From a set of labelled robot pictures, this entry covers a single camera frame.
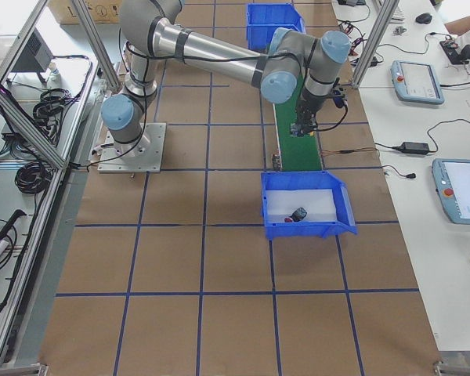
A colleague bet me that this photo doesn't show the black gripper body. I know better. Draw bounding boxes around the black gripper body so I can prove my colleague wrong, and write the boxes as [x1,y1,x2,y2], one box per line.
[295,90,331,132]

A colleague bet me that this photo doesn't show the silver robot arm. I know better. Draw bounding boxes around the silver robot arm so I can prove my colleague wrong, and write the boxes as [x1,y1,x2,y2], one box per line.
[101,1,351,163]

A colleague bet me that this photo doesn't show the person's hand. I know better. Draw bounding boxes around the person's hand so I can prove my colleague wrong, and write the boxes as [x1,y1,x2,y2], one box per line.
[445,16,470,35]

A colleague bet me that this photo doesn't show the green conveyor belt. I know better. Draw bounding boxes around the green conveyor belt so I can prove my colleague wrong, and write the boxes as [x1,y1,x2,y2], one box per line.
[272,76,322,172]

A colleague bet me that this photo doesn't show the blue bin left side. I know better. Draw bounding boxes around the blue bin left side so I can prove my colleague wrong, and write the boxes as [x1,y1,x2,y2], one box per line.
[246,3,306,51]

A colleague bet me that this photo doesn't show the blue bin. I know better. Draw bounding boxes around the blue bin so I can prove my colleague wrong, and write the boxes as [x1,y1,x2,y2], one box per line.
[261,171,358,240]
[246,3,306,51]

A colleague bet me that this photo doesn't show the white foam pad right bin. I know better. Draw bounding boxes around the white foam pad right bin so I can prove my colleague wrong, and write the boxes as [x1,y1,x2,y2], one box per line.
[265,189,337,222]

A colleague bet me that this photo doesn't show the blue bin right side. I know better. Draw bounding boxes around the blue bin right side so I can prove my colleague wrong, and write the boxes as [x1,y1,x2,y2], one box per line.
[261,171,358,240]

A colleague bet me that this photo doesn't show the teach pendant near left bin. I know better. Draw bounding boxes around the teach pendant near left bin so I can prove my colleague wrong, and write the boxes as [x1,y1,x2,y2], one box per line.
[390,60,445,105]

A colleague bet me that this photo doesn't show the teach pendant bin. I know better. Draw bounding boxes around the teach pendant bin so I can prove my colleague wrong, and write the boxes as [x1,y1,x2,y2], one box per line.
[432,158,470,225]
[390,60,445,105]

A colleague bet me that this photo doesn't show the black power adapter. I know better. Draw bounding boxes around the black power adapter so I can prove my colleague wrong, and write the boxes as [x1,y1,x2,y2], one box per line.
[399,142,431,155]

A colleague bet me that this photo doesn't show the black computer mouse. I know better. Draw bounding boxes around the black computer mouse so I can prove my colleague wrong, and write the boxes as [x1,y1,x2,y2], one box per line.
[415,13,433,24]

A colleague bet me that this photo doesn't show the black circuit board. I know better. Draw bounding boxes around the black circuit board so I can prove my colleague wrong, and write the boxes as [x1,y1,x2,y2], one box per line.
[439,39,470,65]

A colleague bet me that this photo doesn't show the teach pendant near right bin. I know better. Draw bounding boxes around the teach pendant near right bin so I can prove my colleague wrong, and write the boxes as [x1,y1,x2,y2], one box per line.
[432,158,470,225]

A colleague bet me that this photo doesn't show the brown paper table cover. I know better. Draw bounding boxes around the brown paper table cover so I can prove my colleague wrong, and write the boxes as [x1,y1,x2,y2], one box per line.
[38,0,443,376]

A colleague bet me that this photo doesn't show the cardboard box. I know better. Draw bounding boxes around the cardboard box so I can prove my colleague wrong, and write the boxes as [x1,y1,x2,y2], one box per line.
[48,0,122,25]

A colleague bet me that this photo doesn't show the grey control box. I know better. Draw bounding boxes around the grey control box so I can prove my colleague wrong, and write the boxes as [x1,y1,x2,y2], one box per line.
[11,28,54,75]

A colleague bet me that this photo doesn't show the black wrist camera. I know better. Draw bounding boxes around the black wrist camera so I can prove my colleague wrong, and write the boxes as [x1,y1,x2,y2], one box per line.
[331,78,348,108]

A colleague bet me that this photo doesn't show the aluminium frame post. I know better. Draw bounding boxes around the aluminium frame post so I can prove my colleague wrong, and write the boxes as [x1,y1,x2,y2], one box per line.
[352,0,399,89]

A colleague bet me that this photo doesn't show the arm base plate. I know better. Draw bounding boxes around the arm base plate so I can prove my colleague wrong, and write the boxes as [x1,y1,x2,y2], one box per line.
[97,122,167,173]

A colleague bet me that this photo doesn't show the coiled black cables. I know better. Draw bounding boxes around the coiled black cables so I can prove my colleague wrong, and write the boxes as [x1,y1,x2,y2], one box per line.
[31,88,79,134]

